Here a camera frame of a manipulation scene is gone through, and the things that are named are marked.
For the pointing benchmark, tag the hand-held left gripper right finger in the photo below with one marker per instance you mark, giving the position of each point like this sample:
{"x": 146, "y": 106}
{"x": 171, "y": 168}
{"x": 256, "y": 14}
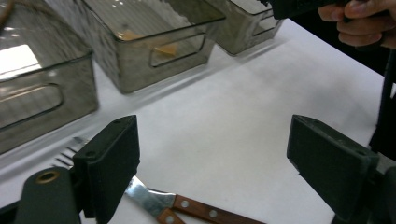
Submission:
{"x": 333, "y": 168}

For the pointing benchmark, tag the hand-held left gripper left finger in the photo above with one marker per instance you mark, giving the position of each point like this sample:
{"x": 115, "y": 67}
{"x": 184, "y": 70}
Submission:
{"x": 109, "y": 165}

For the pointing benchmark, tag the transparent grey storage bin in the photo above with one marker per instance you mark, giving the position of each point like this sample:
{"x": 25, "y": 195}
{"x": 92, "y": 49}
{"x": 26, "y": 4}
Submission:
{"x": 137, "y": 68}
{"x": 46, "y": 93}
{"x": 239, "y": 37}

